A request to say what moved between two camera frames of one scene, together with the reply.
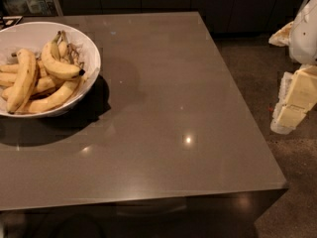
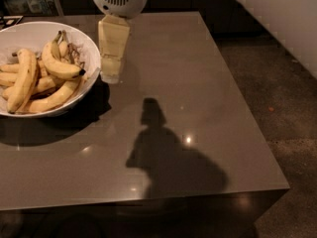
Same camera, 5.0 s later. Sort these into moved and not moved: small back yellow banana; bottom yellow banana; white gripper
Moved: white gripper
Not moved: small back yellow banana; bottom yellow banana
